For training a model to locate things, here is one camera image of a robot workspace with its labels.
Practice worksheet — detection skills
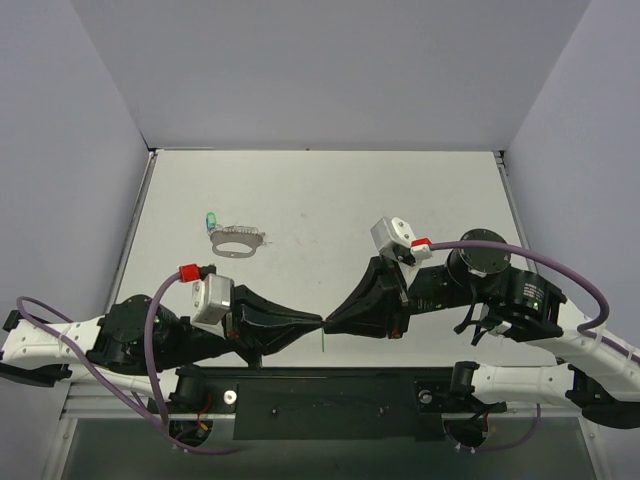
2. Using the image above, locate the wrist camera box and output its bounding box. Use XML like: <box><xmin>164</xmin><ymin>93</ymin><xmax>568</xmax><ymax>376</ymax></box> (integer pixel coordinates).
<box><xmin>190</xmin><ymin>274</ymin><xmax>235</xmax><ymax>337</ymax></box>
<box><xmin>370</xmin><ymin>217</ymin><xmax>432</xmax><ymax>289</ymax></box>

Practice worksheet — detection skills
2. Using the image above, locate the green blue key tag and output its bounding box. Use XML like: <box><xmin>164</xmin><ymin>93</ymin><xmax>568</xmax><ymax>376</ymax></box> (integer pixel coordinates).
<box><xmin>205</xmin><ymin>212</ymin><xmax>217</xmax><ymax>233</ymax></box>

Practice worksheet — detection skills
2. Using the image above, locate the purple cable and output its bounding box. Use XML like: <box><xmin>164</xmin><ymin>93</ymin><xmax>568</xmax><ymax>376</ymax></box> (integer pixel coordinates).
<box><xmin>410</xmin><ymin>237</ymin><xmax>640</xmax><ymax>366</ymax></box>
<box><xmin>15</xmin><ymin>263</ymin><xmax>201</xmax><ymax>431</ymax></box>

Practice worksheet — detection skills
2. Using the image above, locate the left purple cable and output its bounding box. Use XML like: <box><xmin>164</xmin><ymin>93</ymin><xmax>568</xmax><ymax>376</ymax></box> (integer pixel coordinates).
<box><xmin>15</xmin><ymin>263</ymin><xmax>201</xmax><ymax>431</ymax></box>

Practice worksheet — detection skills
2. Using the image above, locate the aluminium frame rail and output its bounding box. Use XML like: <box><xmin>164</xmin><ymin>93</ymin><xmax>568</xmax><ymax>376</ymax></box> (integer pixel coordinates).
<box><xmin>60</xmin><ymin>393</ymin><xmax>140</xmax><ymax>420</ymax></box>

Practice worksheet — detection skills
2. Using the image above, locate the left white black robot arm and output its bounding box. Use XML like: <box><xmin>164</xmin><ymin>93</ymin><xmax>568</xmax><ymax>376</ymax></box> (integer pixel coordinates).
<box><xmin>1</xmin><ymin>280</ymin><xmax>323</xmax><ymax>388</ymax></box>

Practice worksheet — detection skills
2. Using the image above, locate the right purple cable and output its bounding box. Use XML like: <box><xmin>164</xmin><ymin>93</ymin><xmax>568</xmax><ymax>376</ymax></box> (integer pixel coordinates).
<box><xmin>410</xmin><ymin>237</ymin><xmax>640</xmax><ymax>366</ymax></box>

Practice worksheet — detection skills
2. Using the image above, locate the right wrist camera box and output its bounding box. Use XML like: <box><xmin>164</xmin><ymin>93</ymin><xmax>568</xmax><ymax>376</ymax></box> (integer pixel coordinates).
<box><xmin>370</xmin><ymin>217</ymin><xmax>432</xmax><ymax>289</ymax></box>

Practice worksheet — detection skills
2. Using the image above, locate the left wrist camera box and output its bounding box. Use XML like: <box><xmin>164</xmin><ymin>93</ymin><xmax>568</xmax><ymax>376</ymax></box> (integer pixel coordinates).
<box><xmin>190</xmin><ymin>274</ymin><xmax>235</xmax><ymax>337</ymax></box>

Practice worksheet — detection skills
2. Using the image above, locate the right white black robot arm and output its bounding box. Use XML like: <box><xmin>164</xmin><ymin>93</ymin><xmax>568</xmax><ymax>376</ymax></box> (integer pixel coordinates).
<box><xmin>323</xmin><ymin>219</ymin><xmax>639</xmax><ymax>429</ymax></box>

